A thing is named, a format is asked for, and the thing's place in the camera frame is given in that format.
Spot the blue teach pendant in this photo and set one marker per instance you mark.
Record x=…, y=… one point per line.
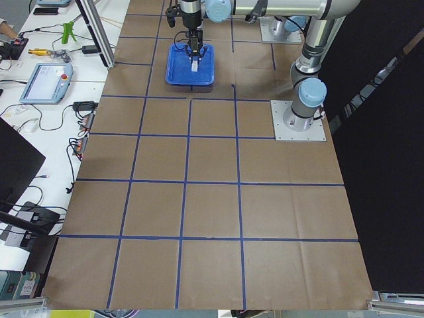
x=48, y=83

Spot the green handled reacher grabber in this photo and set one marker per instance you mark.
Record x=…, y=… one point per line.
x=68, y=31

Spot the black power adapter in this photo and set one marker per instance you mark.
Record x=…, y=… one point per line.
x=89, y=49

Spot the yellow tool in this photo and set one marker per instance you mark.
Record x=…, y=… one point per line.
x=39, y=52

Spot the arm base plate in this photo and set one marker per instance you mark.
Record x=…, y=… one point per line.
x=289, y=127
x=268, y=37

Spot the aluminium frame post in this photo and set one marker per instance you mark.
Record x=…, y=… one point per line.
x=95, y=27

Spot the brown paper table cover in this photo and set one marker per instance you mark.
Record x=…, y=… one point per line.
x=185, y=199

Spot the blue plastic tray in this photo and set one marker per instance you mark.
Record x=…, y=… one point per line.
x=181, y=70

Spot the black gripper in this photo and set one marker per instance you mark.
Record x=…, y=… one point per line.
x=191, y=19

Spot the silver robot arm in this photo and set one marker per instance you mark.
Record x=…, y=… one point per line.
x=310, y=92
x=286, y=25

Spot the white building block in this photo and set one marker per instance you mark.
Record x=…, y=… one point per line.
x=194, y=65

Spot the black monitor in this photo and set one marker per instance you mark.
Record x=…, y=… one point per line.
x=20, y=162

